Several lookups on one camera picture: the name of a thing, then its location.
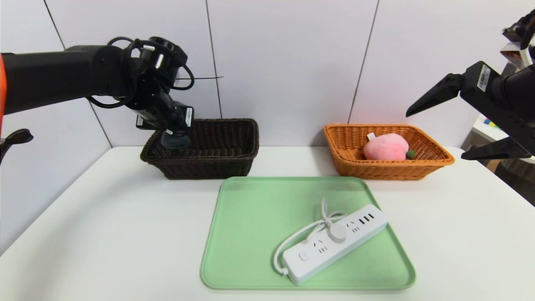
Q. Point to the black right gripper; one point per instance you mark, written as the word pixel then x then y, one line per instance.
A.
pixel 480 82

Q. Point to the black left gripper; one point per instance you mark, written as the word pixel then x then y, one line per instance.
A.
pixel 186 117

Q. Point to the grey towel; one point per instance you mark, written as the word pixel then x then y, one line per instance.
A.
pixel 175 143

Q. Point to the pink plush peach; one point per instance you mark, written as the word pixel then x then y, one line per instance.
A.
pixel 384 147

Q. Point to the black and orange left arm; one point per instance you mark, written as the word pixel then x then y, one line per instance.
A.
pixel 54 77

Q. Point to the dark brown wicker basket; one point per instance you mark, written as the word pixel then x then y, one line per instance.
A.
pixel 217 163

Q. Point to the orange wicker basket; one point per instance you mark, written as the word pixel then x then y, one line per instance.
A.
pixel 376 169

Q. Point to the colourful puzzle cube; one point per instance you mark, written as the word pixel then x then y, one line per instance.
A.
pixel 490 123

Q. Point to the light green plastic tray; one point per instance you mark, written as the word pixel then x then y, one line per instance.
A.
pixel 250 234

